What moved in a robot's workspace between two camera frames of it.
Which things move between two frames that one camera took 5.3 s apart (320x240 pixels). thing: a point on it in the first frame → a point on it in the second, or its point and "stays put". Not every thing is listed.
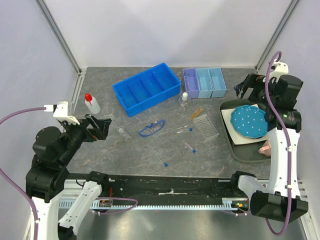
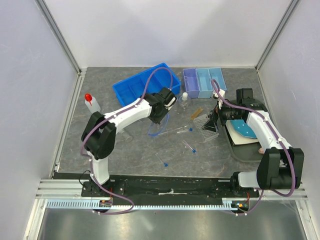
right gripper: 253,81 → 211,124
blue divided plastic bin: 146,88 stays put
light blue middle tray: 204,83 stays put
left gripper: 102,124 → 157,120
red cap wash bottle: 92,104 stays put
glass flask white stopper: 183,100 stays put
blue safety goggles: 150,125 → 153,135
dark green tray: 246,152 stays put
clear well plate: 206,127 stays put
